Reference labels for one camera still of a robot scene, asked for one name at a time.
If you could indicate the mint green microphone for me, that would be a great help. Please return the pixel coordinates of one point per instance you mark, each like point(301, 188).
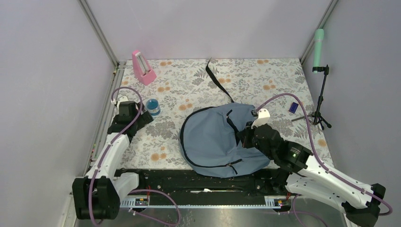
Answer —
point(318, 42)

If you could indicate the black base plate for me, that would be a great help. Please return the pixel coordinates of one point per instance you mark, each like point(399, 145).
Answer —
point(187, 182)

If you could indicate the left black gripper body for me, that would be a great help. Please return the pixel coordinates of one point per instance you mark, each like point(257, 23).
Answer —
point(143, 119)

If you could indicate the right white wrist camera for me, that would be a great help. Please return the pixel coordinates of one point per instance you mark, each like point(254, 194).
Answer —
point(263, 116)

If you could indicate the pink metronome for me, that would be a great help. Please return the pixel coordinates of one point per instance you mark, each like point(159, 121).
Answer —
point(142, 69)

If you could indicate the blue-grey student backpack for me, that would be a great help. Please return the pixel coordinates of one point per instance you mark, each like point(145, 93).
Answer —
point(215, 141)

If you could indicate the black microphone tripod stand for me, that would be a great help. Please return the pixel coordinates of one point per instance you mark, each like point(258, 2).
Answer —
point(316, 115)

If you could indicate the small purple eraser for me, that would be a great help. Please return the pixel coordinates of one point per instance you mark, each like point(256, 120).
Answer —
point(293, 108)

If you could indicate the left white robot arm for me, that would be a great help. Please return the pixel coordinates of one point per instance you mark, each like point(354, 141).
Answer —
point(97, 195)

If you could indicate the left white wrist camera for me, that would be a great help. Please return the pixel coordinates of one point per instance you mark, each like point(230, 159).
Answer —
point(116, 102)

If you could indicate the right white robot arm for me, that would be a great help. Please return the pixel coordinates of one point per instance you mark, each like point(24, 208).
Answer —
point(299, 172)

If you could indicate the floral table mat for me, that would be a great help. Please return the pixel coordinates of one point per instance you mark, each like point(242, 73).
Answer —
point(184, 86)

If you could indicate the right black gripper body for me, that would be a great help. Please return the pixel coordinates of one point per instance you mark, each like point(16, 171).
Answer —
point(250, 141)

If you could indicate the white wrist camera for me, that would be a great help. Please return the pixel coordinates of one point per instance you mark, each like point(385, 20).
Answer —
point(116, 102)
point(263, 116)

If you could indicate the blue lidded round jar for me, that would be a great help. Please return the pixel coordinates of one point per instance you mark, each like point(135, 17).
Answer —
point(153, 107)

